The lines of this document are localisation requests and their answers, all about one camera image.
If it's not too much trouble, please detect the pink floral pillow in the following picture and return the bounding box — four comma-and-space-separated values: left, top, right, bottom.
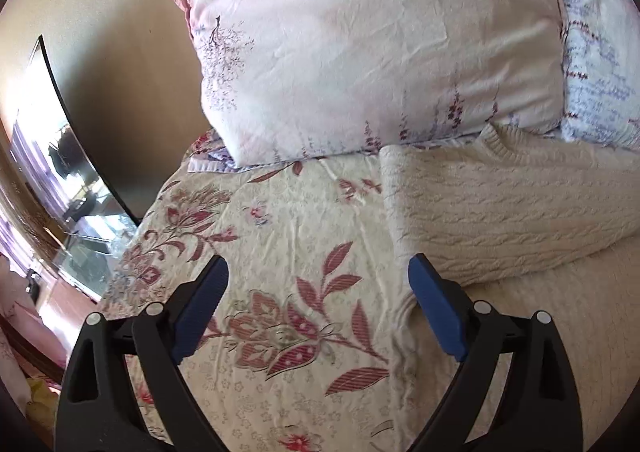
173, 0, 563, 167

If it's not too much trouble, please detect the white lavender print pillow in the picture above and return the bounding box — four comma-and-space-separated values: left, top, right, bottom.
561, 0, 639, 152

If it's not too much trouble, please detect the floral bed sheet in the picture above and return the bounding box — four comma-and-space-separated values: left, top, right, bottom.
99, 153, 420, 451

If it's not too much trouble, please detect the cream cable knit sweater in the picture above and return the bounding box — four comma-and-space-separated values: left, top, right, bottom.
380, 126, 639, 444

